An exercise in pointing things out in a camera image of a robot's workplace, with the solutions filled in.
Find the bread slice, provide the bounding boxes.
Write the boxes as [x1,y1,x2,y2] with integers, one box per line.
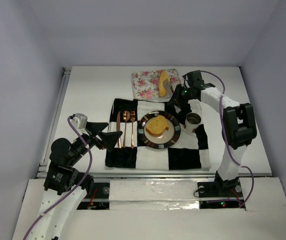
[146,115,169,137]

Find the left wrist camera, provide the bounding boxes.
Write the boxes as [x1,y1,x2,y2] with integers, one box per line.
[71,113,88,131]

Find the copper spoon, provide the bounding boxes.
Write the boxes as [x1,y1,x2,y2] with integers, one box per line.
[122,110,130,148]

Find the metal cup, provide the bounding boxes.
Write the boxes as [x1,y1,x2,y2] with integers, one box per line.
[184,112,202,133]

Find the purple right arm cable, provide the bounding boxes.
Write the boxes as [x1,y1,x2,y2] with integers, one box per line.
[200,70,254,208]

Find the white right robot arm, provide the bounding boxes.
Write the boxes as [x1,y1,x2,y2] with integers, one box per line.
[167,70,257,194]

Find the copper knife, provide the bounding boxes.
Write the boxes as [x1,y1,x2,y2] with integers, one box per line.
[116,111,121,148]

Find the striped rim ceramic plate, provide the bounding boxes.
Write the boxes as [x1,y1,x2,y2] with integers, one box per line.
[137,110,181,150]

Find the aluminium rail frame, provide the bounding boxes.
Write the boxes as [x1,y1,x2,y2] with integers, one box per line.
[34,66,274,211]

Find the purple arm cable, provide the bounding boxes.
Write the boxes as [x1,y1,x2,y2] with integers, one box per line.
[22,114,94,240]
[200,70,254,208]

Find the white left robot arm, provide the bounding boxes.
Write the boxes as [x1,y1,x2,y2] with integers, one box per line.
[23,114,123,240]

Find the copper fork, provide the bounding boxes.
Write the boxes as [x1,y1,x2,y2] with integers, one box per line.
[130,110,135,149]

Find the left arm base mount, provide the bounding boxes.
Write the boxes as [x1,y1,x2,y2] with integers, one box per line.
[77,175,110,210]

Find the floral rectangular tray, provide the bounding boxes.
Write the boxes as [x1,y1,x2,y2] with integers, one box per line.
[131,68,182,100]

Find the silver metal tongs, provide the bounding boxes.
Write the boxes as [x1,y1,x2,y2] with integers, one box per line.
[167,80,175,101]

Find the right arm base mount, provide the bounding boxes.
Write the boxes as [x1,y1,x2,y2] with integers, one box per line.
[193,173,245,209]

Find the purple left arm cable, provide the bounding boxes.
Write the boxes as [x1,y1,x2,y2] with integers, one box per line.
[22,114,94,240]

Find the orange croissant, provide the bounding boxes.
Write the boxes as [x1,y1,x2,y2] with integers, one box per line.
[158,70,170,97]

